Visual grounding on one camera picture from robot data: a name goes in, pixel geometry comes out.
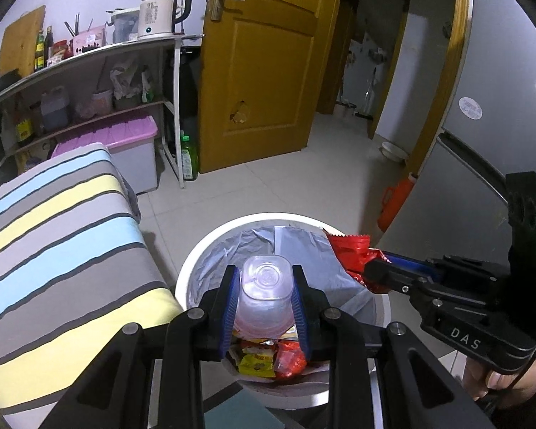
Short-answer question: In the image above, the grey refrigerator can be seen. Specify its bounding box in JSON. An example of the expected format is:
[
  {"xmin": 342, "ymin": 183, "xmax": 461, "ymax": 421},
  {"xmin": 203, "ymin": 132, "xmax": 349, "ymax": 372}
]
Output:
[{"xmin": 378, "ymin": 0, "xmax": 536, "ymax": 265}]

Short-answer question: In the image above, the red wrapper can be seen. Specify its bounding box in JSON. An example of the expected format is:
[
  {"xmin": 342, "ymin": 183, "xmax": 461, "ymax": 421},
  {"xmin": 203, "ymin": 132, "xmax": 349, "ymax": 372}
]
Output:
[{"xmin": 324, "ymin": 231, "xmax": 389, "ymax": 295}]

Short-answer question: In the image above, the white electric kettle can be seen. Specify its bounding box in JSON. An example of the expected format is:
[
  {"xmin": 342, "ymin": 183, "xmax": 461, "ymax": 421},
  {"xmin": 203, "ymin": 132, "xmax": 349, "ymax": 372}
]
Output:
[{"xmin": 137, "ymin": 0, "xmax": 192, "ymax": 39}]

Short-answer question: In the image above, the clear plastic cup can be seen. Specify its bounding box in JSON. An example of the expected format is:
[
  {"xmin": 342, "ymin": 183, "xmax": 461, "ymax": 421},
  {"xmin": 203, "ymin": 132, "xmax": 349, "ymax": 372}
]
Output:
[{"xmin": 234, "ymin": 255, "xmax": 294, "ymax": 339}]

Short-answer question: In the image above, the white metal shelf rack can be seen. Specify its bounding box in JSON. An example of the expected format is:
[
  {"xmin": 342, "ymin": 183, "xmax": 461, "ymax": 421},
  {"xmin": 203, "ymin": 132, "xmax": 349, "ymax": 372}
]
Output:
[{"xmin": 0, "ymin": 32, "xmax": 206, "ymax": 193}]

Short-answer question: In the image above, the yellow small snack packet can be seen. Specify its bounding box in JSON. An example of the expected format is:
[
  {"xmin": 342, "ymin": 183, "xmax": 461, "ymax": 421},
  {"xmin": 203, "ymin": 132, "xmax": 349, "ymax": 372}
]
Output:
[{"xmin": 238, "ymin": 354, "xmax": 276, "ymax": 379}]

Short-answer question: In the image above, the orange wooden door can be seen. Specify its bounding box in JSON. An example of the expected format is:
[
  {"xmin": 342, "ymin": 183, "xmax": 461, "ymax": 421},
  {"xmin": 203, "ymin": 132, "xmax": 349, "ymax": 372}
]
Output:
[{"xmin": 198, "ymin": 0, "xmax": 340, "ymax": 172}]

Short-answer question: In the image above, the clear plastic container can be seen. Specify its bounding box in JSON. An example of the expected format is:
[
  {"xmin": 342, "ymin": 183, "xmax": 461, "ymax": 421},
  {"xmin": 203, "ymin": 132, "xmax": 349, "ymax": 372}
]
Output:
[{"xmin": 108, "ymin": 7, "xmax": 139, "ymax": 44}]

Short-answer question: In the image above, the dark sauce bottle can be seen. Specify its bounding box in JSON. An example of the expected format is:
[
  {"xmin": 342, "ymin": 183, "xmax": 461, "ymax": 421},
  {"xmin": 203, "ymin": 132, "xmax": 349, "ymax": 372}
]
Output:
[{"xmin": 44, "ymin": 25, "xmax": 54, "ymax": 60}]

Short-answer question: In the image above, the pink lid storage box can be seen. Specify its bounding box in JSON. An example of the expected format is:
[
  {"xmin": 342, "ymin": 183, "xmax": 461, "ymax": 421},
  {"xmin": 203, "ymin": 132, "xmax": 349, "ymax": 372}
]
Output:
[{"xmin": 52, "ymin": 112, "xmax": 159, "ymax": 194}]

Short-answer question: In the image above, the white round trash bin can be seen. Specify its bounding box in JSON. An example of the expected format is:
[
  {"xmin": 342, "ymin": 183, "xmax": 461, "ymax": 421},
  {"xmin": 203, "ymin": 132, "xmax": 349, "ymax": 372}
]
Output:
[{"xmin": 173, "ymin": 212, "xmax": 392, "ymax": 412}]

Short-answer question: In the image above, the wooden cutting board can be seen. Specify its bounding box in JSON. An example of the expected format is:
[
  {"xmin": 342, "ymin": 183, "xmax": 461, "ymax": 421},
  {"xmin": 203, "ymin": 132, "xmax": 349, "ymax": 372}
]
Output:
[{"xmin": 0, "ymin": 5, "xmax": 45, "ymax": 78}]

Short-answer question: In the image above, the green detergent bottle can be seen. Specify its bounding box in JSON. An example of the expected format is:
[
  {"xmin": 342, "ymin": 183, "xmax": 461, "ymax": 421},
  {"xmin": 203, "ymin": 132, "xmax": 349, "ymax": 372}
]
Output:
[{"xmin": 181, "ymin": 132, "xmax": 199, "ymax": 181}]

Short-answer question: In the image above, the grey oil jug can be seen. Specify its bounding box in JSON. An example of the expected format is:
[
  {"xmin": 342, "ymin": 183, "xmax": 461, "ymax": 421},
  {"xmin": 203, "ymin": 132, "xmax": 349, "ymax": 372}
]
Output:
[{"xmin": 40, "ymin": 85, "xmax": 69, "ymax": 132}]

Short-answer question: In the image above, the striped table cloth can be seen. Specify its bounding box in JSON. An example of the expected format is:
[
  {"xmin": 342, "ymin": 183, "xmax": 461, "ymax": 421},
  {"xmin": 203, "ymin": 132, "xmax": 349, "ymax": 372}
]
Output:
[{"xmin": 0, "ymin": 144, "xmax": 181, "ymax": 428}]

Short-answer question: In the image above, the red plastic bag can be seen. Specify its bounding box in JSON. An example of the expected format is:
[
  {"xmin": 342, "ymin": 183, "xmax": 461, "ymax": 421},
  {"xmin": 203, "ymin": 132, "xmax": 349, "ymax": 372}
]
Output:
[{"xmin": 274, "ymin": 341, "xmax": 308, "ymax": 380}]

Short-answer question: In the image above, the person's right hand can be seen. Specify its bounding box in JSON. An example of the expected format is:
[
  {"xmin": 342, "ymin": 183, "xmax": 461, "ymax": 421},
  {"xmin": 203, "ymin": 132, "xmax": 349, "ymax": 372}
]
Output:
[{"xmin": 462, "ymin": 358, "xmax": 536, "ymax": 409}]

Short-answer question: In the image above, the pink utensil holder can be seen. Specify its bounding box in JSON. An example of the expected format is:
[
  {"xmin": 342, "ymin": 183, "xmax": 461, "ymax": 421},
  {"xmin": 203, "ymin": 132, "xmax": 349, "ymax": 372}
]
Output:
[{"xmin": 71, "ymin": 25, "xmax": 105, "ymax": 55}]

